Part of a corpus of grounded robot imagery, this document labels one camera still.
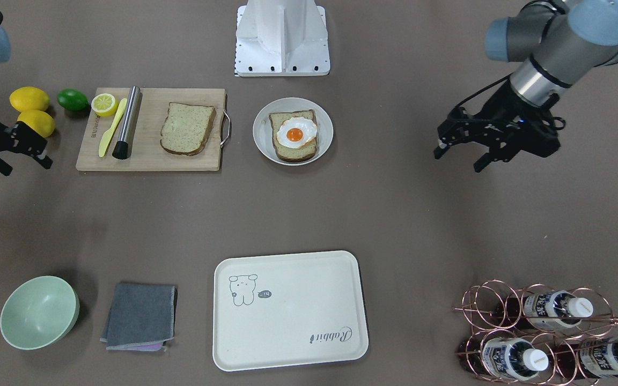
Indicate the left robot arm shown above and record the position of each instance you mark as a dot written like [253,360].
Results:
[556,43]

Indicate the yellow plastic knife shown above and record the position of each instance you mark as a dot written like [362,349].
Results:
[107,136]

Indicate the yellow lemon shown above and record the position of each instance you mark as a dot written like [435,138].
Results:
[40,122]
[29,98]

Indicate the yellow lemon upper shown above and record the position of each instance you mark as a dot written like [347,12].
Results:
[29,98]

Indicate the green bowl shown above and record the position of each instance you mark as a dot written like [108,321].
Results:
[39,312]

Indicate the white rabbit tray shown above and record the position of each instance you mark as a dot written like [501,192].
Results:
[288,310]

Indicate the white round plate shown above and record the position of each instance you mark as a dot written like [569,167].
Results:
[262,128]

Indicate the upper bottle in rack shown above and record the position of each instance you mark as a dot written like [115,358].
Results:
[549,311]

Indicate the bread slice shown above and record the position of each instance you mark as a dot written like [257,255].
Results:
[285,153]
[186,128]

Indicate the half cut lemon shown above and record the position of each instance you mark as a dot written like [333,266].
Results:
[104,105]

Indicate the steel muddler black tip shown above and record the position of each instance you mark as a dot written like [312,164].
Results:
[122,149]

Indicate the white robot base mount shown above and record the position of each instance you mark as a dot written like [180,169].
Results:
[281,39]

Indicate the yellow lemon lower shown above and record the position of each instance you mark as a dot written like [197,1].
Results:
[40,122]

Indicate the grey folded cloth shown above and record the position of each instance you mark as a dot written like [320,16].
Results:
[140,314]

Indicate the green lime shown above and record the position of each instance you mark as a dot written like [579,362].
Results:
[72,100]

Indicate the fried egg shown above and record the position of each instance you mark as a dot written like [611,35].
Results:
[296,132]

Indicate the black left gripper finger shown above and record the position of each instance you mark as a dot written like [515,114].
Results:
[500,151]
[452,132]

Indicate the lower bottle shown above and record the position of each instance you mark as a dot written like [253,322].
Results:
[507,359]
[590,360]

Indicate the pink cloth under grey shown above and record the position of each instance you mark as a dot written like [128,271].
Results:
[147,347]

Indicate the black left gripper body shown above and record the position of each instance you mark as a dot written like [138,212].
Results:
[501,105]

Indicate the copper wire bottle rack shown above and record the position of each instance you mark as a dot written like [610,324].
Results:
[479,301]

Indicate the wooden cutting board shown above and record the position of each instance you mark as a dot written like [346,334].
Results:
[146,153]

